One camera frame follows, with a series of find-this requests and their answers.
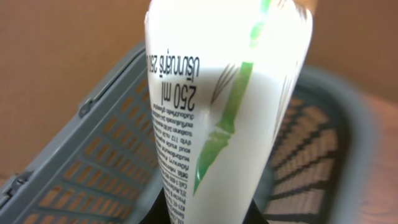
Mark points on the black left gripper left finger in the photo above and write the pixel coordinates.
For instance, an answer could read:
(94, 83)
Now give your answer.
(158, 214)

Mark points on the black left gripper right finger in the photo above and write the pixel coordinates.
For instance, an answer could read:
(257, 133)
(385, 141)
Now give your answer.
(254, 216)

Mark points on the white tube with gold cap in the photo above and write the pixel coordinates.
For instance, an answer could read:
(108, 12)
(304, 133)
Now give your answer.
(220, 74)

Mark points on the grey plastic shopping basket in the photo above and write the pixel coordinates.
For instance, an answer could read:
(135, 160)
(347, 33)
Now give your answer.
(102, 166)

